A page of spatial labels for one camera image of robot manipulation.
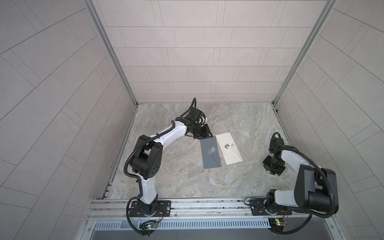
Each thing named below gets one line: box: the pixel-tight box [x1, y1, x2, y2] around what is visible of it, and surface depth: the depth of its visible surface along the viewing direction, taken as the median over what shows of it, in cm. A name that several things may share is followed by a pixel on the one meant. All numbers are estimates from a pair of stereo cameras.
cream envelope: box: [215, 132, 244, 166], surface depth 93 cm
